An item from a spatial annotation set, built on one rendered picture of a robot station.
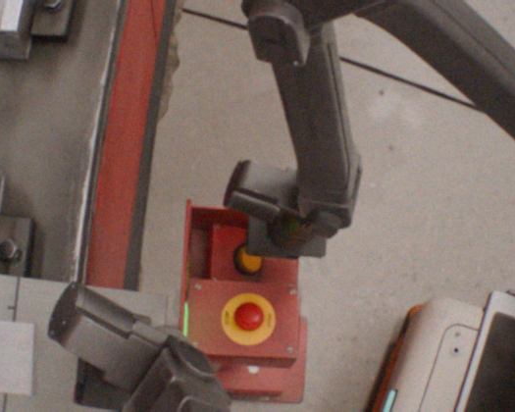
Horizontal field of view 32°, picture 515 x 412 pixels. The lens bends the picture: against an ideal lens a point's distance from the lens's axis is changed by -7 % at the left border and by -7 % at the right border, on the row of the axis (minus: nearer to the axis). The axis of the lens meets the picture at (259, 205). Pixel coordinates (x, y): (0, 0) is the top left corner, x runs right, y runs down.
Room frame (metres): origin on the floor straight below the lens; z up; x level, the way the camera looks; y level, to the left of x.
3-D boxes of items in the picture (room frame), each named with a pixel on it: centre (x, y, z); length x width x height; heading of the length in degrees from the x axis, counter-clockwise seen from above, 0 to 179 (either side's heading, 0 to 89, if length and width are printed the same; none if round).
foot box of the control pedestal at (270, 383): (0.27, -0.02, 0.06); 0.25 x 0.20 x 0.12; 95
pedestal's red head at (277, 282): (0.27, 0.01, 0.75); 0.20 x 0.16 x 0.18; 5
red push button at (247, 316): (0.22, -0.01, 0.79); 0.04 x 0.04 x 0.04
